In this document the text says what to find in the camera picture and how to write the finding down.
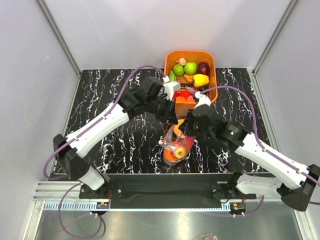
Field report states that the orange plastic basket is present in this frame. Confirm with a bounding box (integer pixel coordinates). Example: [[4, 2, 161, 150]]
[[164, 50, 217, 119]]

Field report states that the small orange fruit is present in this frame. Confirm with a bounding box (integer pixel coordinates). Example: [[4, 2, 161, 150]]
[[183, 74, 194, 83]]

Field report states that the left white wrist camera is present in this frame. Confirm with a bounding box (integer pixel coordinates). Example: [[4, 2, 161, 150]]
[[163, 81, 181, 101]]

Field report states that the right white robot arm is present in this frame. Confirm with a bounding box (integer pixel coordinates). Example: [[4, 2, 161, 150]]
[[179, 104, 320, 212]]

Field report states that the orange tangerine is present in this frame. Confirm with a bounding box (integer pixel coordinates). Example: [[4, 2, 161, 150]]
[[163, 149, 177, 166]]

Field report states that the yellow bell pepper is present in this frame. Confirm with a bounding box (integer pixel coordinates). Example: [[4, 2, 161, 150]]
[[193, 74, 210, 88]]

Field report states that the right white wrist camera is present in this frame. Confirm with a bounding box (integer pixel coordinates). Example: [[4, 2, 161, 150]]
[[193, 91, 211, 109]]

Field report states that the peach fruit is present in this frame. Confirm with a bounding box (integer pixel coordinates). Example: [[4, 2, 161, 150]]
[[173, 119, 185, 137], [171, 145, 187, 159]]

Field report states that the red tomato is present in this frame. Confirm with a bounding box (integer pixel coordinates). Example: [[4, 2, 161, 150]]
[[178, 90, 192, 99]]

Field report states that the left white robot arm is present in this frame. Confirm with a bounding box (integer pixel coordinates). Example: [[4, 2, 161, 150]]
[[53, 76, 181, 198]]

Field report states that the clear orange zip bag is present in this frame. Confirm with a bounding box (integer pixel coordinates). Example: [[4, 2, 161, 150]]
[[159, 119, 195, 166]]

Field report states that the peach front fruit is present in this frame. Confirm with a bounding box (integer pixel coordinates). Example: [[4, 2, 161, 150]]
[[171, 145, 187, 159]]

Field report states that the dark red pomegranate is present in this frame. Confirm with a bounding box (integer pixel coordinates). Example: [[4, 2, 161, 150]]
[[198, 62, 211, 76]]

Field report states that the beige garlic bulb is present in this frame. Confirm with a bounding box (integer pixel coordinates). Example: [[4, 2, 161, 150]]
[[177, 57, 187, 66]]

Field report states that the red orange mango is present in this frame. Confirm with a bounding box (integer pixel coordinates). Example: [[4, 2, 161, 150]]
[[184, 136, 195, 152]]

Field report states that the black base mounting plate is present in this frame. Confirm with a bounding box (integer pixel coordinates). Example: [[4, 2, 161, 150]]
[[79, 172, 242, 199]]

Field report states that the green cucumber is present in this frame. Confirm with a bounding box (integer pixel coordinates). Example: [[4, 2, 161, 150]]
[[168, 70, 176, 82]]

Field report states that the green apple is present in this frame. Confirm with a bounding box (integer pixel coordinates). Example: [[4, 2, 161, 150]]
[[184, 61, 198, 75]]

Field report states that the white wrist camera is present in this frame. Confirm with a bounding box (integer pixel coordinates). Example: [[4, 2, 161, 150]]
[[163, 81, 181, 101], [193, 91, 211, 109]]

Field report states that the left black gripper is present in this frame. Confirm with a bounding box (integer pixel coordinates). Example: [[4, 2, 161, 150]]
[[146, 95, 179, 125]]

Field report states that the grey slotted cable duct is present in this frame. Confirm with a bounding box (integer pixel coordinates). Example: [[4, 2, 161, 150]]
[[44, 199, 231, 212]]

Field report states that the peach top fruit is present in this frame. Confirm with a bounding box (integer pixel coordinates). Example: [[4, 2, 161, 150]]
[[173, 119, 185, 137]]

